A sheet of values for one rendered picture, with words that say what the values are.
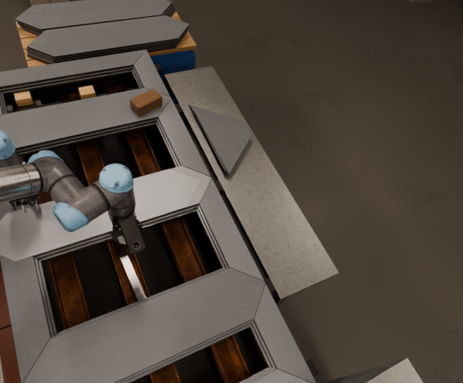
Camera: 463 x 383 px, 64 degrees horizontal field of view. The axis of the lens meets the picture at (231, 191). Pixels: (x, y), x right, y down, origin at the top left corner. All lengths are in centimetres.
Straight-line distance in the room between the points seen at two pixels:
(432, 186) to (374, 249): 78
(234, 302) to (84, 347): 45
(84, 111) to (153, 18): 71
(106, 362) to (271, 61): 279
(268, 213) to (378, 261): 118
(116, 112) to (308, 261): 97
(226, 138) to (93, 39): 80
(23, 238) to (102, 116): 57
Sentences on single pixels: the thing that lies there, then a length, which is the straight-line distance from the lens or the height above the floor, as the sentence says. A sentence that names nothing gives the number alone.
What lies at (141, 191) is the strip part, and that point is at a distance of 138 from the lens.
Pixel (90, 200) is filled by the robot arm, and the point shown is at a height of 124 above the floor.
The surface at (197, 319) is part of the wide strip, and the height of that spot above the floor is 85.
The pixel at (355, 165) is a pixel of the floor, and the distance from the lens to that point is 287.
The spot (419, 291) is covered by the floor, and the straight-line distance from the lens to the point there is 259.
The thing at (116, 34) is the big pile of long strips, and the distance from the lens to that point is 201.
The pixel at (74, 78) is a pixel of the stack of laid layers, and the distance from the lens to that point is 181.
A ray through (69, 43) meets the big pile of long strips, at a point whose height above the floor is 85.
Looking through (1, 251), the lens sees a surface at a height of 85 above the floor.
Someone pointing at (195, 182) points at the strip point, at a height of 85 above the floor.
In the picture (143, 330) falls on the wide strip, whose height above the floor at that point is 85.
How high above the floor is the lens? 201
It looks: 56 degrees down
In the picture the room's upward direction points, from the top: 16 degrees clockwise
